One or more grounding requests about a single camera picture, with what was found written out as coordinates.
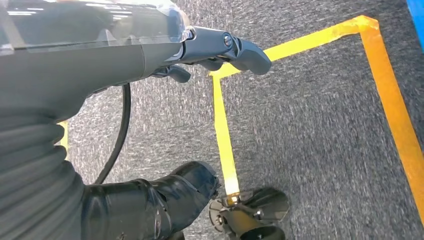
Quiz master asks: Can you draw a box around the blue metal shelf rack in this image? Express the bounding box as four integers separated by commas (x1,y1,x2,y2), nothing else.
406,0,424,52

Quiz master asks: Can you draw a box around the yellow floor tape square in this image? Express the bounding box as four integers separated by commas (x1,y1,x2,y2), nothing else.
209,14,424,227

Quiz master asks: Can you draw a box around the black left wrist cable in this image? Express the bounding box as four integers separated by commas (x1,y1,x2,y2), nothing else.
94,82,133,185

